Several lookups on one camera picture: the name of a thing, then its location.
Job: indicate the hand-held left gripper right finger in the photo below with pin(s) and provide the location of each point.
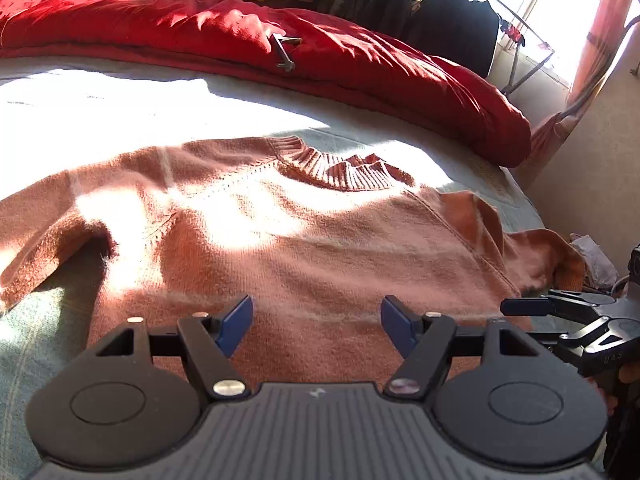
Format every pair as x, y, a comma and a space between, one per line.
397, 322

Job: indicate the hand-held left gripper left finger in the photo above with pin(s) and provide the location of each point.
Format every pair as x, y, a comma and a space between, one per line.
235, 325

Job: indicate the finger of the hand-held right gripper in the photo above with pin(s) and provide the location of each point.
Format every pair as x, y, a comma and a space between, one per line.
525, 306
595, 332

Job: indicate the orange knit sweater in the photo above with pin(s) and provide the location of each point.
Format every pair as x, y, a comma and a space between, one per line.
300, 250

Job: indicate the white clothes pile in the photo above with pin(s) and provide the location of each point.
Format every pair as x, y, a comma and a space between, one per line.
595, 260

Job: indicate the metal clothes drying rack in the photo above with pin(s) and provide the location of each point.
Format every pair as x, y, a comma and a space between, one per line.
512, 72

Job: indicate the small red hanging clothes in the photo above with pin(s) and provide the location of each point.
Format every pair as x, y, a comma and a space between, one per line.
512, 32

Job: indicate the person's right hand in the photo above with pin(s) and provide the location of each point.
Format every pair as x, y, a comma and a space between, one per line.
619, 380

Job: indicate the metal hex key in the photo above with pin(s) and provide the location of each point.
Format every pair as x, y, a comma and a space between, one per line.
281, 52

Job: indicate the black hanging sweater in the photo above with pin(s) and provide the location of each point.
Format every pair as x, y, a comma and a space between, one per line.
450, 30

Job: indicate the pink curtain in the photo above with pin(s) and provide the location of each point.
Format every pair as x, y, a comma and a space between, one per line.
605, 20

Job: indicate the window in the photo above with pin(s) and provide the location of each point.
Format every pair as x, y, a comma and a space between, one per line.
555, 10

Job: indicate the red quilt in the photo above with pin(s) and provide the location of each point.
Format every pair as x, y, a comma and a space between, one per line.
200, 25

